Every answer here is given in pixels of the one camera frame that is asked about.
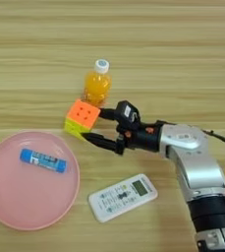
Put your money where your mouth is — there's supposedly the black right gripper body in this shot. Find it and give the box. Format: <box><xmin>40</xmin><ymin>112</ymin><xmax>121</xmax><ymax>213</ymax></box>
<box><xmin>115</xmin><ymin>119</ymin><xmax>165</xmax><ymax>155</ymax></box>

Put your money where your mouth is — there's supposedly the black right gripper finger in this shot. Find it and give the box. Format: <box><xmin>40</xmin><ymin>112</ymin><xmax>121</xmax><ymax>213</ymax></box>
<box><xmin>82</xmin><ymin>132</ymin><xmax>125</xmax><ymax>156</ymax></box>
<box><xmin>98</xmin><ymin>107</ymin><xmax>119</xmax><ymax>121</ymax></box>

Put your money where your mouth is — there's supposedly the orange yellow puzzle cube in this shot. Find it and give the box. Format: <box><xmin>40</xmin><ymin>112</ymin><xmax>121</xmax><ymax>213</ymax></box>
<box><xmin>63</xmin><ymin>98</ymin><xmax>102</xmax><ymax>141</ymax></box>

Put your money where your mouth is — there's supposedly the orange juice bottle white cap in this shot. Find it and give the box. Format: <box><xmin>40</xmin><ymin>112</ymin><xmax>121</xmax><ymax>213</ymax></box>
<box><xmin>83</xmin><ymin>58</ymin><xmax>113</xmax><ymax>109</ymax></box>

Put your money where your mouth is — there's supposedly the blue glue stick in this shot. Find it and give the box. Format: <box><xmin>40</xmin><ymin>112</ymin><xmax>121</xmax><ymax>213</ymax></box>
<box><xmin>19</xmin><ymin>148</ymin><xmax>68</xmax><ymax>174</ymax></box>

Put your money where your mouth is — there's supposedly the white remote control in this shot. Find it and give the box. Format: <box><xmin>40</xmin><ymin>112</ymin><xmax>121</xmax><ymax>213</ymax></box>
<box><xmin>87</xmin><ymin>173</ymin><xmax>159</xmax><ymax>223</ymax></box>

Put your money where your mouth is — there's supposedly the small black box white label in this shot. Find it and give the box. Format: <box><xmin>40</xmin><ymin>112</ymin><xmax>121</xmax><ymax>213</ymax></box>
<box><xmin>114</xmin><ymin>100</ymin><xmax>141</xmax><ymax>128</ymax></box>

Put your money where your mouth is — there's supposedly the pink round plate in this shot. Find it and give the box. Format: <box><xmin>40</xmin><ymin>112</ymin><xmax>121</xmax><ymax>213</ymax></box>
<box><xmin>0</xmin><ymin>131</ymin><xmax>81</xmax><ymax>231</ymax></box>

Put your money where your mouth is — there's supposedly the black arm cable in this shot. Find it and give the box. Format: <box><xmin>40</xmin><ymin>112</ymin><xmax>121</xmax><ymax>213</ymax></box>
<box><xmin>201</xmin><ymin>129</ymin><xmax>225</xmax><ymax>190</ymax></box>

